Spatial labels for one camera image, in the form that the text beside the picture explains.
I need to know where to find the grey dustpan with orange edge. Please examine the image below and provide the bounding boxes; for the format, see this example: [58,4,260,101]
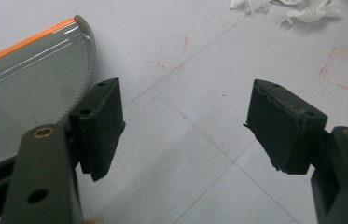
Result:
[0,14,97,174]

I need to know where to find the white paper scraps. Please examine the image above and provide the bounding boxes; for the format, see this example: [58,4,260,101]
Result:
[229,0,348,26]

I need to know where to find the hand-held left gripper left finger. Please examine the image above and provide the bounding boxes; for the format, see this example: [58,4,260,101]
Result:
[68,77,127,183]

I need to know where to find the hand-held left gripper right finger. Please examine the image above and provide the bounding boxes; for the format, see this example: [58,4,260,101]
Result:
[243,78,329,175]

